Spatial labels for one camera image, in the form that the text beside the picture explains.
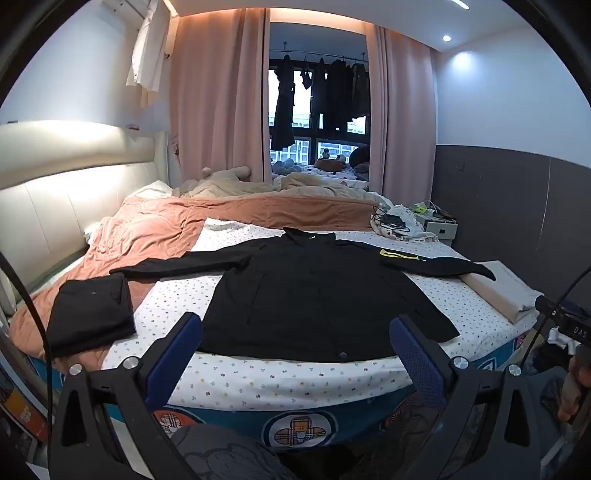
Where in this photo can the white air conditioner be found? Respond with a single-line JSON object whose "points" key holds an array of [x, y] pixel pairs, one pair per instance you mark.
{"points": [[122, 4]]}

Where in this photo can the orange printed box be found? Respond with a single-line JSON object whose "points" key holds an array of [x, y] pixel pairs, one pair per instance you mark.
{"points": [[18, 406]]}

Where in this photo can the folded beige cloth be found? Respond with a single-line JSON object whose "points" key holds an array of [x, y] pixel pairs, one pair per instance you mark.
{"points": [[503, 286]]}

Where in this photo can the orange blanket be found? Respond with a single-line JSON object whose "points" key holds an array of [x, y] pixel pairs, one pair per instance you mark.
{"points": [[147, 226]]}

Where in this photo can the linear ceiling light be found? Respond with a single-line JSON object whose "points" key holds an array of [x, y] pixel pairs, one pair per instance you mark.
{"points": [[459, 3]]}

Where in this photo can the white fringed cloth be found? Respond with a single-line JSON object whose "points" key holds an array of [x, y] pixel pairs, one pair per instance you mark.
{"points": [[415, 228]]}

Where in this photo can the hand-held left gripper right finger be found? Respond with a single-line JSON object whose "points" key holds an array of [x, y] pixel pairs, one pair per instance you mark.
{"points": [[415, 360]]}

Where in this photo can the blue plush toy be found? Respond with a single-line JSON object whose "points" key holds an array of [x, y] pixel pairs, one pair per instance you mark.
{"points": [[286, 166]]}

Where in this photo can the person's right hand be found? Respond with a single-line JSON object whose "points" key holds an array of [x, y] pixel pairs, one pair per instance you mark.
{"points": [[575, 392]]}

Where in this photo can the folded black garment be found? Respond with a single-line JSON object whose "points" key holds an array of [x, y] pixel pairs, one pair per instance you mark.
{"points": [[87, 314]]}

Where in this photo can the white crumpled cloth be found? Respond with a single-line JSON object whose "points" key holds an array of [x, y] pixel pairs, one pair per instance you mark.
{"points": [[561, 339]]}

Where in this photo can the cream duvet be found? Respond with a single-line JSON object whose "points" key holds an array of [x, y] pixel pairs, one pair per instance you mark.
{"points": [[231, 187]]}

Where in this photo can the brown plush toy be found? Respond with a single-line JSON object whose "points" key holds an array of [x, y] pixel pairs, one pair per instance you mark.
{"points": [[328, 164]]}

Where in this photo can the black jacket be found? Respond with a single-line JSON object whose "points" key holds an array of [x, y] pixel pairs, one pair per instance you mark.
{"points": [[314, 300]]}

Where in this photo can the dark round cushion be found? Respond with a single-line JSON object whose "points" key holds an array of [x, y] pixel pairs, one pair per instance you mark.
{"points": [[359, 156]]}

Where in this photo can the white hanging shirt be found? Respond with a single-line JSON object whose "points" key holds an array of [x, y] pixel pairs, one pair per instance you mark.
{"points": [[147, 55]]}

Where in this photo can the white floral bed sheet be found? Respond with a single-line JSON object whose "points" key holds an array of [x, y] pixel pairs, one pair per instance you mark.
{"points": [[277, 383]]}

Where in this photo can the white pillow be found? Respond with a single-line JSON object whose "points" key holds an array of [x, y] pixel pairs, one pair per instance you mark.
{"points": [[152, 187]]}

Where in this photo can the long black hanging coat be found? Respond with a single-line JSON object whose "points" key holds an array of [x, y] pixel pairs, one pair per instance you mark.
{"points": [[282, 106]]}

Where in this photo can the row of dark hanging clothes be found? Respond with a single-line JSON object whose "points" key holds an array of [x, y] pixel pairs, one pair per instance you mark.
{"points": [[337, 92]]}

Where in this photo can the white padded headboard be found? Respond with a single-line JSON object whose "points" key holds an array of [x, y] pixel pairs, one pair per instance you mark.
{"points": [[69, 203]]}

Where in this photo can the pink curtain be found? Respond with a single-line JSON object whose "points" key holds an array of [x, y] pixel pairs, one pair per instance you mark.
{"points": [[217, 92], [401, 115]]}

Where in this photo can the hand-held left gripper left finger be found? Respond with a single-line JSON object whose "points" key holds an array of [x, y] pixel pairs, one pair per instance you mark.
{"points": [[175, 355]]}

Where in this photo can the beige plush toy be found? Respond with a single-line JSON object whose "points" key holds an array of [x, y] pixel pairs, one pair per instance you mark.
{"points": [[231, 174]]}

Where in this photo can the green nightstand item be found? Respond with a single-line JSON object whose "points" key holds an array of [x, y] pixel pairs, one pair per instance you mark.
{"points": [[420, 208]]}

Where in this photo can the white nightstand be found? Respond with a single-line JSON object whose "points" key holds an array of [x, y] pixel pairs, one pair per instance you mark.
{"points": [[438, 228]]}

